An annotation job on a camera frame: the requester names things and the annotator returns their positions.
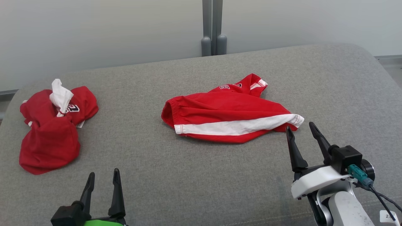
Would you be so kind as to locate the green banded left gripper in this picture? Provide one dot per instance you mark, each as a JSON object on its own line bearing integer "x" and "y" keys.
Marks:
{"x": 103, "y": 223}

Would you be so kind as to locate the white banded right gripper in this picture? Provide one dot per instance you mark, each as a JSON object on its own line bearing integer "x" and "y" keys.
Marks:
{"x": 317, "y": 182}

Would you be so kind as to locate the red jersey with white sleeves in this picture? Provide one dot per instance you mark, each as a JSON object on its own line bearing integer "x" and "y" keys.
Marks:
{"x": 50, "y": 147}

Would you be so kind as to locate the red shorts with white stripe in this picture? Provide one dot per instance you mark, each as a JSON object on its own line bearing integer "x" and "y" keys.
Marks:
{"x": 220, "y": 110}

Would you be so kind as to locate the grey fabric sofa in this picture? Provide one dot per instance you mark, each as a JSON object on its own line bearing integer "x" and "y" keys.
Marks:
{"x": 188, "y": 175}

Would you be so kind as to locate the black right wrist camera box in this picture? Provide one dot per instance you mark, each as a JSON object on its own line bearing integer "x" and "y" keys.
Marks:
{"x": 347, "y": 157}

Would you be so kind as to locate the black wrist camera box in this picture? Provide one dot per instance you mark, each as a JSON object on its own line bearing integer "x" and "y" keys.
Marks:
{"x": 347, "y": 157}
{"x": 67, "y": 216}

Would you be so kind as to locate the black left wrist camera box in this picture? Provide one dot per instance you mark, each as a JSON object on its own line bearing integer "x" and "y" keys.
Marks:
{"x": 67, "y": 216}

